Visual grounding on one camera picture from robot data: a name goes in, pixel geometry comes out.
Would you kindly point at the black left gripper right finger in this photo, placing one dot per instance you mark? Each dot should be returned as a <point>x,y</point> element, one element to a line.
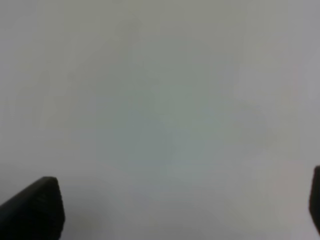
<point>314,198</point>

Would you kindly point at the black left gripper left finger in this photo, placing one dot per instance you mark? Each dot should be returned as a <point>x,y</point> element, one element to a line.
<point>35,213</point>

